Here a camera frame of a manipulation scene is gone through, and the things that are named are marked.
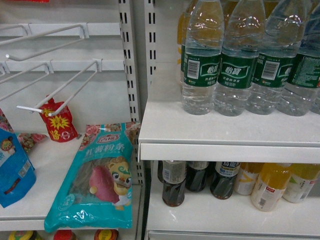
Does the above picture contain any dark drink bottle blue label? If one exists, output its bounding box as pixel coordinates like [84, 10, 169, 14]
[210, 161, 240, 200]

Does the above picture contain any white slotted upright post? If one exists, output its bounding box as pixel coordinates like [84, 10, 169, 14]
[117, 0, 146, 186]

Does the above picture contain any floral snack packet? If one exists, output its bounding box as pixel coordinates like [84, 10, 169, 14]
[15, 132, 48, 154]

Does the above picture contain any blue snack bag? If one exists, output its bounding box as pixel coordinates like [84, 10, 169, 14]
[0, 129, 37, 208]

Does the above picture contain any yellow lid jar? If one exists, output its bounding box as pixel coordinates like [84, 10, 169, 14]
[8, 230, 43, 240]

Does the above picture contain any white display hook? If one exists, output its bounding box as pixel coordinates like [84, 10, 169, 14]
[0, 61, 54, 101]
[0, 23, 90, 62]
[16, 58, 103, 117]

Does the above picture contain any water bottle players label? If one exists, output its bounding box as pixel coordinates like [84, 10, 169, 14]
[276, 5, 320, 117]

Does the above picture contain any white display hook upper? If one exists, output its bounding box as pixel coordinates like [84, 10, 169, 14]
[0, 23, 90, 62]

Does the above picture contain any white snack shelf board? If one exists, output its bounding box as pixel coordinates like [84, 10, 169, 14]
[0, 131, 145, 232]

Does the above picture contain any white water shelf board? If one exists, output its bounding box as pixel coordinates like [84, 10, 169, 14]
[138, 63, 320, 164]

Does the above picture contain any red sauce pouch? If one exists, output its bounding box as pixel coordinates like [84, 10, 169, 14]
[40, 98, 78, 143]

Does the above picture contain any dark tea bottle left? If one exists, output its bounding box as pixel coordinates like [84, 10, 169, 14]
[162, 160, 187, 207]

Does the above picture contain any yellow juice bottle left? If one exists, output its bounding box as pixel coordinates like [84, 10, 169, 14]
[234, 162, 264, 196]

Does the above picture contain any yellow juice bottle front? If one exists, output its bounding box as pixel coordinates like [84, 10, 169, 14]
[251, 162, 292, 212]

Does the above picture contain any large water bottle left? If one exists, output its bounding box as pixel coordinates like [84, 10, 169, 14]
[182, 0, 225, 115]

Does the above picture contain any dark tea bottle middle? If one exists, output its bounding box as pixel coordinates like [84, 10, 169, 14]
[185, 161, 209, 193]

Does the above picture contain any teal sweet potato noodle bag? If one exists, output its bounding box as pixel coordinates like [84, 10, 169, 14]
[44, 122, 140, 233]

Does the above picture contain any yellow juice bottle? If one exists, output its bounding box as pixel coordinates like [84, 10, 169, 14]
[251, 162, 292, 212]
[234, 162, 264, 196]
[282, 163, 320, 204]

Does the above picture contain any red lid jar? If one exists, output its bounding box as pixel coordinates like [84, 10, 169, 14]
[53, 230, 77, 240]

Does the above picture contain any white lower drinks shelf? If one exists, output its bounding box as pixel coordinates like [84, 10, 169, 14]
[145, 176, 320, 240]

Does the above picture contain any white display hook lower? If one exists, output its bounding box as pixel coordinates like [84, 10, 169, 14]
[16, 58, 103, 117]

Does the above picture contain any dark tea bottle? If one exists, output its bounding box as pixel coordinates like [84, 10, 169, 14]
[185, 161, 209, 193]
[162, 160, 187, 207]

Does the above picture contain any yellow juice bottle right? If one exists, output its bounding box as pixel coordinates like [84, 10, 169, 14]
[282, 163, 320, 204]

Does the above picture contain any dark orange lid jar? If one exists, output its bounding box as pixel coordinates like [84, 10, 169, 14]
[94, 229, 119, 240]

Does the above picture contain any yellow bottle behind water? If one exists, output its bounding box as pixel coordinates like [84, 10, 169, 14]
[175, 0, 197, 86]

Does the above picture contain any large water bottle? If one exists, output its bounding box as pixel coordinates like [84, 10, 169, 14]
[182, 0, 225, 115]
[245, 0, 308, 115]
[213, 0, 266, 117]

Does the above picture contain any white display hook left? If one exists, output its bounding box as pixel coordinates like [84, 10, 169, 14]
[0, 61, 54, 101]

